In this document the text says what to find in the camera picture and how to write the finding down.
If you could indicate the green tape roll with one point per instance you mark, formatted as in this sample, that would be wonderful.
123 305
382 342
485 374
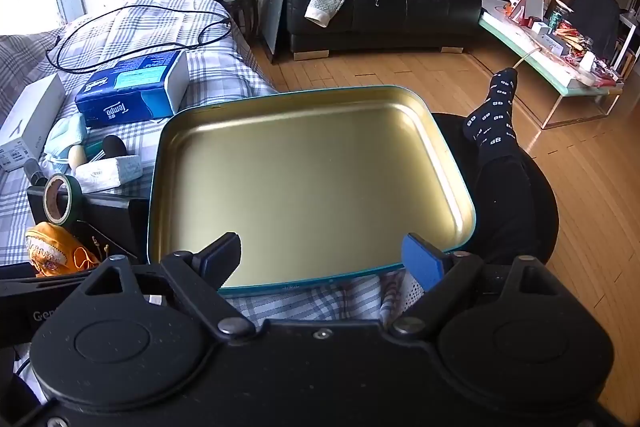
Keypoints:
75 199

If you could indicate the dark wooden plant stand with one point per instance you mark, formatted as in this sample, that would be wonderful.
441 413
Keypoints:
240 14

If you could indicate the green can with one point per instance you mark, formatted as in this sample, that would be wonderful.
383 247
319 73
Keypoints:
556 21

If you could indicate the blue tissue pack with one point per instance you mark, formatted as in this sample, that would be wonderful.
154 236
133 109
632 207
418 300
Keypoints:
125 92

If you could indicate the grey plaid bed sheet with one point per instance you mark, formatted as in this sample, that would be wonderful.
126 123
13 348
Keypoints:
150 27

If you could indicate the white phone box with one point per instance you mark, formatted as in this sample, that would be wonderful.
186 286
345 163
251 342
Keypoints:
30 117

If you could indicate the dark leaning panel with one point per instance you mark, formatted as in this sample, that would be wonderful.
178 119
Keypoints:
272 22

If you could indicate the glass coffee table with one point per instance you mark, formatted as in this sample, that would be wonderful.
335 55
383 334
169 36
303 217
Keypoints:
540 57

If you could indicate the light blue face mask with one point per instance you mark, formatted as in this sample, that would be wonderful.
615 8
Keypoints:
65 134

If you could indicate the white tissue packet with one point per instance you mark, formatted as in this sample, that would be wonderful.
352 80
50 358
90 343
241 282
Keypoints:
107 173

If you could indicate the gold tin tray teal rim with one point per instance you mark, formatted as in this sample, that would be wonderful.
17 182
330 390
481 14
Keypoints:
310 167

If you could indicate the black cylinder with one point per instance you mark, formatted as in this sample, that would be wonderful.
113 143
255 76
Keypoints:
34 172

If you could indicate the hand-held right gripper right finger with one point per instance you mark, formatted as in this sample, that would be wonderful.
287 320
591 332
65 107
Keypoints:
422 262

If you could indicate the dark grey chair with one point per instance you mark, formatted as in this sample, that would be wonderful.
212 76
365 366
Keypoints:
595 17

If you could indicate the black glasses case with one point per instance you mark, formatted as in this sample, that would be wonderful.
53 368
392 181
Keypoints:
112 219

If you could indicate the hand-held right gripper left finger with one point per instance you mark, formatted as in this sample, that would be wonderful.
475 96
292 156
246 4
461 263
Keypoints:
220 254

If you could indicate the pile of assorted packets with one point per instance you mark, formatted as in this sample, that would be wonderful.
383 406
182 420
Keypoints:
575 49

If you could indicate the person's leg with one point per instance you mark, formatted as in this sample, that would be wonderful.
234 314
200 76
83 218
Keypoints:
497 157

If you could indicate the black-headed teal makeup brush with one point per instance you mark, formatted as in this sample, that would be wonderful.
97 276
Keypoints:
115 146

